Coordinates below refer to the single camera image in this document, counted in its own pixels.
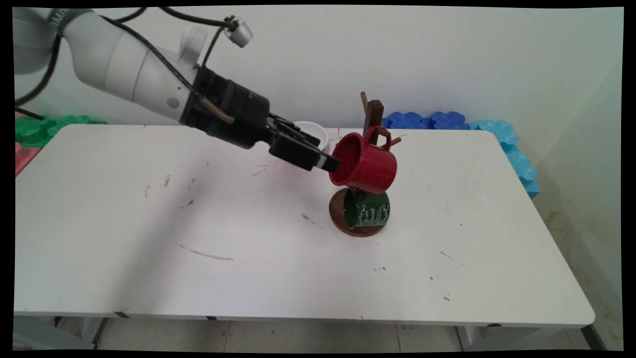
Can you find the black camera cable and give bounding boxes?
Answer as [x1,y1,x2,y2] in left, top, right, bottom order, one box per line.
[113,6,238,68]

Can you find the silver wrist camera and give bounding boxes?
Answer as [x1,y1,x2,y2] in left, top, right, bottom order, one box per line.
[224,16,254,49]

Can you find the light blue foam tile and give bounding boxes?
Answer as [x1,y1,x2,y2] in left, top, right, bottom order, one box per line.
[470,119,519,153]
[505,148,541,199]

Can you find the green foam tile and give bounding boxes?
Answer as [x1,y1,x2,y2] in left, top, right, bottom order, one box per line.
[15,115,108,148]

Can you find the black table strut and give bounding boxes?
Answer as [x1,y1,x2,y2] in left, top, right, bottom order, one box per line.
[580,324,608,351]

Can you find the wooden mug tree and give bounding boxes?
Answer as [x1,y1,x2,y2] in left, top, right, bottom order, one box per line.
[329,91,402,238]

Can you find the dark blue foam tile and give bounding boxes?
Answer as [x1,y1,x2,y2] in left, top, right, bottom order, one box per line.
[429,111,471,131]
[382,111,431,130]

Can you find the grey table leg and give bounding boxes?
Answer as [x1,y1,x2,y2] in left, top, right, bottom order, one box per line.
[14,316,108,351]

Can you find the white table leg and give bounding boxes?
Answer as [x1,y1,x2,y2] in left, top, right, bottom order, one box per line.
[456,326,503,351]

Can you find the green printed mug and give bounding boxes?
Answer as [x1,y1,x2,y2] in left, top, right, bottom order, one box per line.
[343,188,391,229]

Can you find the pink foam tile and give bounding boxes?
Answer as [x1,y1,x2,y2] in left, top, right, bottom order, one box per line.
[15,142,43,176]

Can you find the red enamel mug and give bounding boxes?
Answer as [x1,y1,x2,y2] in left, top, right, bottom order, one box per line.
[329,126,398,195]

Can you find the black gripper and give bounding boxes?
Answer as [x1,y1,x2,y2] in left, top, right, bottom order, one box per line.
[180,65,342,174]

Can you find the red bowl white inside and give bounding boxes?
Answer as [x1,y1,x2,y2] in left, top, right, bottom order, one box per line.
[292,121,329,153]

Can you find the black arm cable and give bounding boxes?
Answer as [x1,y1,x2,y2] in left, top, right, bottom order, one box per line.
[14,14,235,125]

